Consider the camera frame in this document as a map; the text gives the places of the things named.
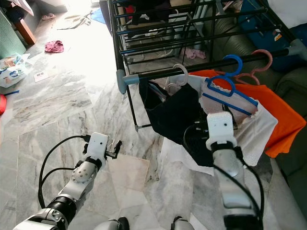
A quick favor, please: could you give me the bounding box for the black garment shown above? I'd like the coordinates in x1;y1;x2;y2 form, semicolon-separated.
138;81;221;167

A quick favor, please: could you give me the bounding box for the blue plastic hanger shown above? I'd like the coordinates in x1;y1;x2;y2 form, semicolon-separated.
201;54;260;117

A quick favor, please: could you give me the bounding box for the salmon pink hanger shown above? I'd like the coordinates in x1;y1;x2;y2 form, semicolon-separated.
235;49;274;86

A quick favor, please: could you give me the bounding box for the white shirt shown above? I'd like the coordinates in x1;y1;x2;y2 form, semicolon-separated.
161;72;279;168

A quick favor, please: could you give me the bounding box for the black metal clothes rack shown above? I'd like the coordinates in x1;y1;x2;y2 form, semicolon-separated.
108;0;307;131

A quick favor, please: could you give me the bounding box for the silver left robot leg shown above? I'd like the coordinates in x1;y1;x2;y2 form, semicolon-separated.
93;217;130;230

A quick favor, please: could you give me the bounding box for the silver robot leg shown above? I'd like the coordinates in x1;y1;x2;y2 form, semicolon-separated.
93;217;130;230
170;217;196;230

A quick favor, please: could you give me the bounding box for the pink patterned cloth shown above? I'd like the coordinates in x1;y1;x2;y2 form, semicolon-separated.
182;47;207;60

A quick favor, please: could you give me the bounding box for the orange shirt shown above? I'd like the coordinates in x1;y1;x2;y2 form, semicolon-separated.
192;69;307;158

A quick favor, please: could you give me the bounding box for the red children's backpack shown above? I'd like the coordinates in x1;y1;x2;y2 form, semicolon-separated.
0;93;8;115

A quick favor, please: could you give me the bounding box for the dark green sofa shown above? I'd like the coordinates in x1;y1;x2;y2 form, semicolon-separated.
201;10;307;192

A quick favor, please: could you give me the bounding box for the silver right robot leg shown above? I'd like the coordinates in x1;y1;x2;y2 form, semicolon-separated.
170;217;196;230

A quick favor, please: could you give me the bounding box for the white paper label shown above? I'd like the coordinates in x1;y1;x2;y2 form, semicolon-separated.
33;71;49;82

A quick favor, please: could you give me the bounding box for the white blue plastic bag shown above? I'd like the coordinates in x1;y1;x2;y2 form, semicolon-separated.
0;54;29;88

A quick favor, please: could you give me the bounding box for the dark blue bag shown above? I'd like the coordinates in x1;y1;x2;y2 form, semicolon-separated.
237;0;307;72

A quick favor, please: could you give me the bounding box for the crumpled pink cloth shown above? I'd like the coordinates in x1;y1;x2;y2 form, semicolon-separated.
44;40;65;53

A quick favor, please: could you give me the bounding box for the green woven cabinet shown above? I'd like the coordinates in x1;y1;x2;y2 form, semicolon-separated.
0;10;27;60

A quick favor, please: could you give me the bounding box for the beige cloth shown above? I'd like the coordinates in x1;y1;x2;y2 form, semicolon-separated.
56;13;92;30

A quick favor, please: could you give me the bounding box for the blue mat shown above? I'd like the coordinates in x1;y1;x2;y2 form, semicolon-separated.
90;7;107;24

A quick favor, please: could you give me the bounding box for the dark purple bag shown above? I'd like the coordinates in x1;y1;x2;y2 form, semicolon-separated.
100;0;118;34

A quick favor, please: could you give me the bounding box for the brown wooden cabinet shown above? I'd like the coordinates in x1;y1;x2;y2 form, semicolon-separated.
5;0;37;46

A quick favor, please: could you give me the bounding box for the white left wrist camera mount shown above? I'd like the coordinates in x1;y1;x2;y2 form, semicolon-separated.
84;132;110;166

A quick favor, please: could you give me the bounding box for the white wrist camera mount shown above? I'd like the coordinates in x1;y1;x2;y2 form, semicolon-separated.
84;132;110;166
205;112;236;151

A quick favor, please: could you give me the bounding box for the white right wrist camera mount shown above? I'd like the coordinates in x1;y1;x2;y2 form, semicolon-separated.
205;112;236;151

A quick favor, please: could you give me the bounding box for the short black left arm cable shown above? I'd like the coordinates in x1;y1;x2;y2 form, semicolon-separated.
40;166;77;192

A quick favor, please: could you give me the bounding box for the long black left arm cable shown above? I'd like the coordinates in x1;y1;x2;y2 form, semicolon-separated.
38;135;88;207

